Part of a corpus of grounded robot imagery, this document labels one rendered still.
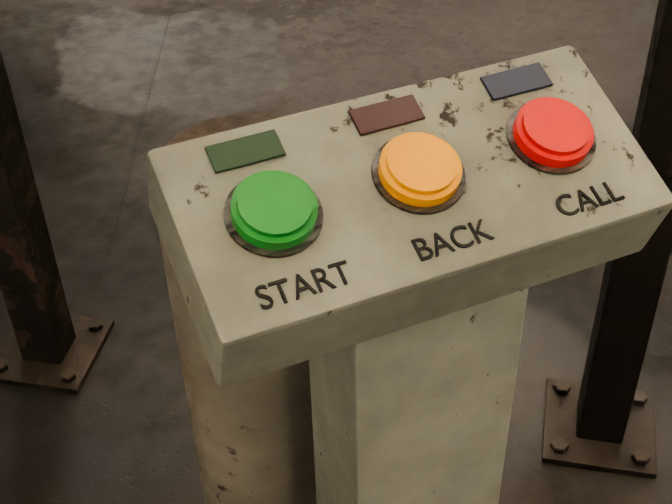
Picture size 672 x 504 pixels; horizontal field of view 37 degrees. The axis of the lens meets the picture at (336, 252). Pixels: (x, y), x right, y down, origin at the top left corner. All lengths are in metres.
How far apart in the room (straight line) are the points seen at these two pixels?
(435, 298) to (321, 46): 1.39
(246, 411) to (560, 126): 0.32
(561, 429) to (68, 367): 0.58
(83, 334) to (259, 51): 0.74
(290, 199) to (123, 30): 1.51
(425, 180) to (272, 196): 0.07
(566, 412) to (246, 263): 0.77
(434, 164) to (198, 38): 1.44
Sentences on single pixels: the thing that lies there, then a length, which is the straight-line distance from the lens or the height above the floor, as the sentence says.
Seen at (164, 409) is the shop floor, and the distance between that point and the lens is 1.20.
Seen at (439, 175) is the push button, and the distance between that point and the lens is 0.48.
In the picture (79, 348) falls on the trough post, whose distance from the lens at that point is 1.28.
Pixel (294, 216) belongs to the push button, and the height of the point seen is 0.61.
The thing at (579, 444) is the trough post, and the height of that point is 0.01.
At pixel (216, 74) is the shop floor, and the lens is 1.78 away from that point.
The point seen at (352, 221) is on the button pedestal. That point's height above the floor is 0.60.
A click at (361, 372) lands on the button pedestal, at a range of 0.51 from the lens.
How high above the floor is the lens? 0.89
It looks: 40 degrees down
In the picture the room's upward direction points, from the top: 1 degrees counter-clockwise
